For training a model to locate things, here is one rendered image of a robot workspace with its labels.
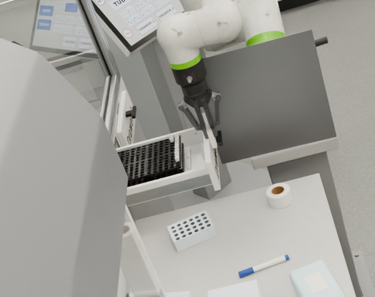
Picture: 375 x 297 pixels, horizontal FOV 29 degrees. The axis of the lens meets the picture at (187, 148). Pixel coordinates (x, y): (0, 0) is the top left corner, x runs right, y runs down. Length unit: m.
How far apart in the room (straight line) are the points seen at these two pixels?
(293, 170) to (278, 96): 0.30
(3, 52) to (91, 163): 0.22
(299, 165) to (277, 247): 0.50
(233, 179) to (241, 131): 1.26
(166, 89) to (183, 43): 1.20
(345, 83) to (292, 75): 1.94
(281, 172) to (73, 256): 1.55
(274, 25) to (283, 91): 0.22
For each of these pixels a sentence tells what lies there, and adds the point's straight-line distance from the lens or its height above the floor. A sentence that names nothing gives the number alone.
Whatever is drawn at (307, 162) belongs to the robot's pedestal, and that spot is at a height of 0.67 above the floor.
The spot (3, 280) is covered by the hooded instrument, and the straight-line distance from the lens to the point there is 0.82.
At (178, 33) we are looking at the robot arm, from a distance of 1.97.
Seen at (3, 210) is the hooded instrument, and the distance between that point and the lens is 0.89.
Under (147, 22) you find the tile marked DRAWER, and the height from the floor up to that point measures 1.01.
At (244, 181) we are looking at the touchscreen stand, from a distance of 3.50.
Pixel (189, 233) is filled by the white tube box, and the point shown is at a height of 0.79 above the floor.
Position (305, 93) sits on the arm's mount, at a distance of 2.24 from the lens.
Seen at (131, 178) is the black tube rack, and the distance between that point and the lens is 2.20.
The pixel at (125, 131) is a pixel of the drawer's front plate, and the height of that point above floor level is 0.90.
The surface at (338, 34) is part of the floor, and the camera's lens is 4.69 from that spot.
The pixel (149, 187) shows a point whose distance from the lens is 2.16.
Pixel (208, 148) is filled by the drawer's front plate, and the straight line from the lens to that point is 2.14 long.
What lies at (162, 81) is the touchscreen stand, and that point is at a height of 0.70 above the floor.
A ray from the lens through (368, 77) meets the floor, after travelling 4.15.
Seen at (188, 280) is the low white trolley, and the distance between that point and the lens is 1.98.
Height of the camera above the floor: 2.05
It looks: 31 degrees down
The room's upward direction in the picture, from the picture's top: 20 degrees counter-clockwise
